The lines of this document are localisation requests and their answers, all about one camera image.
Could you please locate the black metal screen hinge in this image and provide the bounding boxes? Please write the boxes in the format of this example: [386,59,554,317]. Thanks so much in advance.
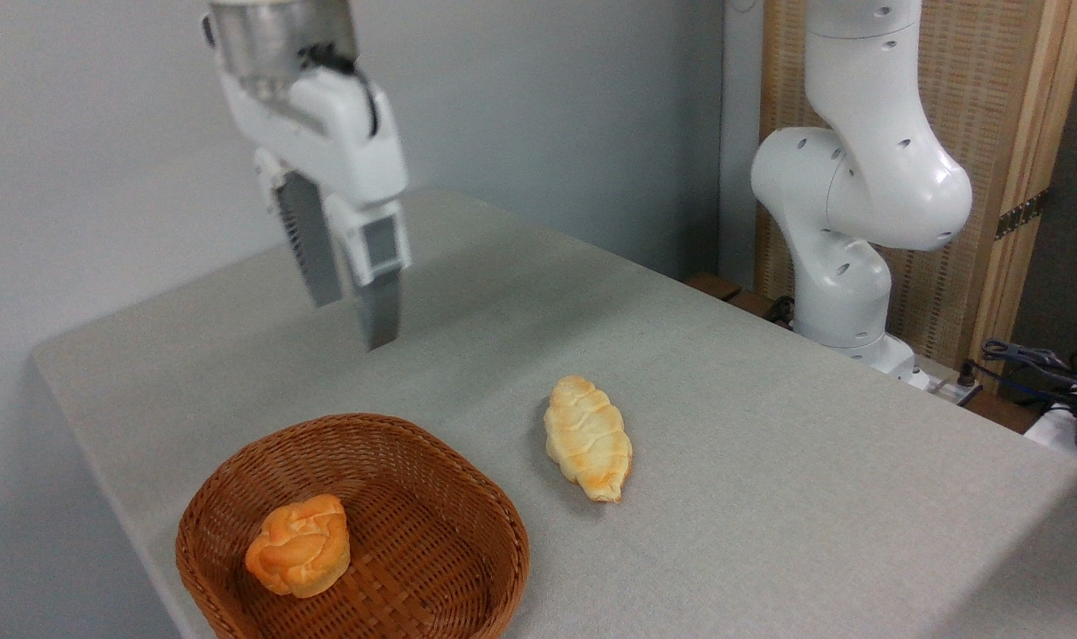
[994,189,1050,241]

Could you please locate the white box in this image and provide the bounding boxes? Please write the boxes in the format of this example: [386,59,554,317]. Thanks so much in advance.
[1023,402,1077,455]

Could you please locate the bamboo and wood screen panel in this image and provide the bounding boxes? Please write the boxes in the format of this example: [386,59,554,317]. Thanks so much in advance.
[756,0,1077,393]

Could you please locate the brown wooden block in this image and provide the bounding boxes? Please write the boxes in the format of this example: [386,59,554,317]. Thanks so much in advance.
[725,290,786,326]
[685,272,743,304]

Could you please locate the blue grey cable bundle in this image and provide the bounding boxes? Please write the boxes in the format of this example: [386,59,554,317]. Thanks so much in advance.
[980,338,1077,420]

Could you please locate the long braided pale bread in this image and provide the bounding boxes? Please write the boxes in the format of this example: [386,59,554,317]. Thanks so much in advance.
[542,374,635,505]

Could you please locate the silver metal wrist flange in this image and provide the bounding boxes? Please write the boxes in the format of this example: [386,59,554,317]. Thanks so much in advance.
[206,0,360,100]

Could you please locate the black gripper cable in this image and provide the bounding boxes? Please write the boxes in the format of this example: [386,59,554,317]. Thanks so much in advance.
[302,44,380,136]

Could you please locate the grey tablecloth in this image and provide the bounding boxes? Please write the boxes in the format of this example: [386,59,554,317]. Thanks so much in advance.
[30,188,1077,639]

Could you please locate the brown wicker basket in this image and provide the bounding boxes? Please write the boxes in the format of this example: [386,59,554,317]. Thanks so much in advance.
[175,412,532,639]

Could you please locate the round orange bread bun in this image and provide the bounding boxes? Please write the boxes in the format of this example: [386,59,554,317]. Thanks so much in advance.
[243,493,352,600]

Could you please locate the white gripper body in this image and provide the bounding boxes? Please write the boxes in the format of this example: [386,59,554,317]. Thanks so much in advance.
[216,64,411,212]

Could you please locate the white power strip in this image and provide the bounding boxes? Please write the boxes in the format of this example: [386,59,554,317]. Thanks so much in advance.
[909,358,984,406]

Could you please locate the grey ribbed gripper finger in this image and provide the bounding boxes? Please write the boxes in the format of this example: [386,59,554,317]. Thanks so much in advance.
[324,199,413,352]
[254,149,344,310]

